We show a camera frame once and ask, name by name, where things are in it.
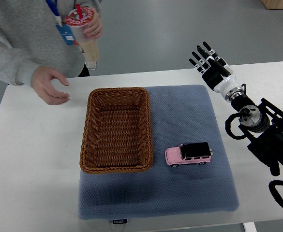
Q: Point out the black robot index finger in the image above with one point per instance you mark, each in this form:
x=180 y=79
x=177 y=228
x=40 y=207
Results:
x=211 y=51

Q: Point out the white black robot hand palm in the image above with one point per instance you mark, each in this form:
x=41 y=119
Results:
x=224 y=84

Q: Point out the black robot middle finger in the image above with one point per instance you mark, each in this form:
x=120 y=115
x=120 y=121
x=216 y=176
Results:
x=205 y=54

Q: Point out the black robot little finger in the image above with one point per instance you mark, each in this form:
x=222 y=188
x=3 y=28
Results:
x=197 y=67

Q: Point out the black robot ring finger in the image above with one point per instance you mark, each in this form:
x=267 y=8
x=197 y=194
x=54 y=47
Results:
x=201 y=61

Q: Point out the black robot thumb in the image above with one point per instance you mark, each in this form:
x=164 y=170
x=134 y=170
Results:
x=220 y=66

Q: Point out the pink toy car black roof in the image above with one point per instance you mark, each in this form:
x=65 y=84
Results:
x=187 y=154

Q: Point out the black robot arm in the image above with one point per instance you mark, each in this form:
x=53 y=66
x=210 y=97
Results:
x=261 y=124

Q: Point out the brown wicker basket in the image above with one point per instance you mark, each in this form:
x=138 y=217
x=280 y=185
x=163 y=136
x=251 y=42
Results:
x=117 y=135

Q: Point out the person's left hand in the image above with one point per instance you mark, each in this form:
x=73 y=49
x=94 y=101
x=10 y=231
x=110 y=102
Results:
x=94 y=28

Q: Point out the person's right hand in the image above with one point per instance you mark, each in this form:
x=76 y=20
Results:
x=41 y=82

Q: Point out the blue grey cushion mat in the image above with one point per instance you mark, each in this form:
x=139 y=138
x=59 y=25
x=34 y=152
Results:
x=179 y=114

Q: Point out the wooden box corner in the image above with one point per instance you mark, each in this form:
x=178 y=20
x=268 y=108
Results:
x=273 y=4

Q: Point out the grey sweater person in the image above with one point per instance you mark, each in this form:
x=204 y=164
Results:
x=30 y=39

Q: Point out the blue lanyard id badge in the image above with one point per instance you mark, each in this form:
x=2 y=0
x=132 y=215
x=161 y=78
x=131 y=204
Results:
x=62 y=28

